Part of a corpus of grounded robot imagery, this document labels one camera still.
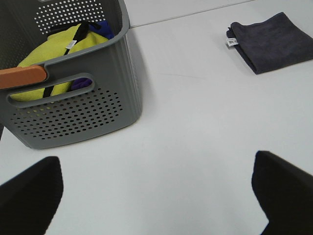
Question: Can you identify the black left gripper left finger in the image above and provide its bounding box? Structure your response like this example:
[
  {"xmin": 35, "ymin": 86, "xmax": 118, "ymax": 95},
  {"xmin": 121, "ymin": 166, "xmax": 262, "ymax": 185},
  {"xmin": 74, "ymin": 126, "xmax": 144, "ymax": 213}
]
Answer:
[{"xmin": 0, "ymin": 156, "xmax": 64, "ymax": 235}]

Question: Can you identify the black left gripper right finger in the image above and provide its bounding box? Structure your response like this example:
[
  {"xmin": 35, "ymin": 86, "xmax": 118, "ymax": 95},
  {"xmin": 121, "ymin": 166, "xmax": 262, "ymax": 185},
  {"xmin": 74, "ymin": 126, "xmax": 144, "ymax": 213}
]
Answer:
[{"xmin": 251, "ymin": 151, "xmax": 313, "ymax": 235}]

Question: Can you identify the dark grey towel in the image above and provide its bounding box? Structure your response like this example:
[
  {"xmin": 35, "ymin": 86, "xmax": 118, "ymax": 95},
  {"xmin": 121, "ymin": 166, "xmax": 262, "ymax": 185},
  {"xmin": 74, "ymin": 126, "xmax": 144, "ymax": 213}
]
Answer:
[{"xmin": 226, "ymin": 12, "xmax": 313, "ymax": 74}]

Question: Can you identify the grey perforated plastic basket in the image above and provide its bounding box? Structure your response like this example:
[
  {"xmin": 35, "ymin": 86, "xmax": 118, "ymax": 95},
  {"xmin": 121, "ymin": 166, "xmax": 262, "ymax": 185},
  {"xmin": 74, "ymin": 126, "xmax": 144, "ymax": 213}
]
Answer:
[{"xmin": 0, "ymin": 0, "xmax": 142, "ymax": 149}]

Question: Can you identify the yellow-green towel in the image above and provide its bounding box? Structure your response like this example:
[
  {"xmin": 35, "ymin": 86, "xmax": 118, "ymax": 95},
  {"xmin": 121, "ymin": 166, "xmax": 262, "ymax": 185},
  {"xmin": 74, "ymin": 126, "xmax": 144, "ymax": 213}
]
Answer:
[{"xmin": 10, "ymin": 22, "xmax": 92, "ymax": 102}]

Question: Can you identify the purple-blue towel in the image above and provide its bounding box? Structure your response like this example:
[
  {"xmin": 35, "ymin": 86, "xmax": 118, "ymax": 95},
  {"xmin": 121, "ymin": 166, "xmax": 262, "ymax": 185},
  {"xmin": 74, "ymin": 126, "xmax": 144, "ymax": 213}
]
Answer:
[{"xmin": 71, "ymin": 20, "xmax": 115, "ymax": 92}]

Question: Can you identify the orange basket handle grip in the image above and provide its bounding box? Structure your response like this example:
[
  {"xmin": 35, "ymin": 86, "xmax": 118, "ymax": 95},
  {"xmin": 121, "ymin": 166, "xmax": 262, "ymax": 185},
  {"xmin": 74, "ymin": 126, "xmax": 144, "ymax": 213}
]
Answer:
[{"xmin": 0, "ymin": 65, "xmax": 47, "ymax": 90}]

